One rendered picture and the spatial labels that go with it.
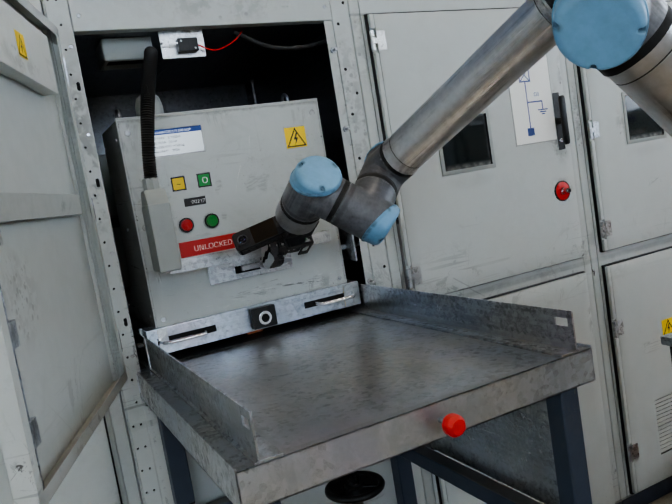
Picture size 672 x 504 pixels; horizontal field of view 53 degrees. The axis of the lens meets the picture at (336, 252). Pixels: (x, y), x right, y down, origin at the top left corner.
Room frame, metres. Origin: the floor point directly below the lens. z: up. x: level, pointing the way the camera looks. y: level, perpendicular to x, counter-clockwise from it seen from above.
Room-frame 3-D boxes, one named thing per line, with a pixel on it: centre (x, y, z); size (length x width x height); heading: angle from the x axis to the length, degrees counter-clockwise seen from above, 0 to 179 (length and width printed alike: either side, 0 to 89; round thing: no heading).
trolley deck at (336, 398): (1.24, 0.04, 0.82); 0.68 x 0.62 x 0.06; 26
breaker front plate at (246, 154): (1.59, 0.20, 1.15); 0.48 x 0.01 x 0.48; 116
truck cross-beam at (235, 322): (1.60, 0.21, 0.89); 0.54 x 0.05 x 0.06; 116
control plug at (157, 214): (1.43, 0.36, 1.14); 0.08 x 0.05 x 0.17; 26
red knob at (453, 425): (0.92, -0.12, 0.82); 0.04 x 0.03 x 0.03; 26
